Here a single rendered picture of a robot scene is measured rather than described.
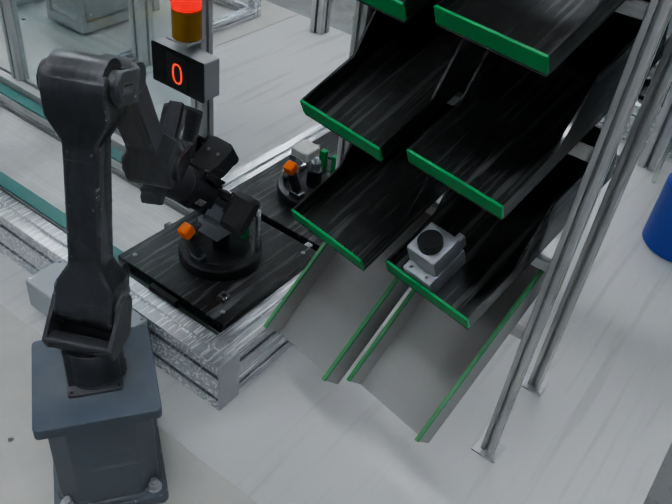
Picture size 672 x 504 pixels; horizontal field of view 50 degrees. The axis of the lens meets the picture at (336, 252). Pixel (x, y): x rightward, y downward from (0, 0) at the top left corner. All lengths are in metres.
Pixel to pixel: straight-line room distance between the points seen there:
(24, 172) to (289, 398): 0.74
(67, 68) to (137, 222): 0.69
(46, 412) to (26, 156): 0.81
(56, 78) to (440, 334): 0.58
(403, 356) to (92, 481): 0.44
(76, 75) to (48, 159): 0.87
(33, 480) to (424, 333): 0.58
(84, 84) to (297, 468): 0.63
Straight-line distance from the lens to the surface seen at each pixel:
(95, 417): 0.92
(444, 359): 1.00
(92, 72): 0.75
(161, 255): 1.26
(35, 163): 1.61
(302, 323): 1.08
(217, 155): 1.11
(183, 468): 1.11
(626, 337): 1.46
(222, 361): 1.09
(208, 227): 1.19
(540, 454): 1.21
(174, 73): 1.30
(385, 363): 1.03
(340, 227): 0.95
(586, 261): 1.11
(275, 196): 1.39
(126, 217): 1.43
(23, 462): 1.15
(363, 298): 1.04
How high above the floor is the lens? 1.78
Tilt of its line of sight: 39 degrees down
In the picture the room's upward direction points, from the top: 8 degrees clockwise
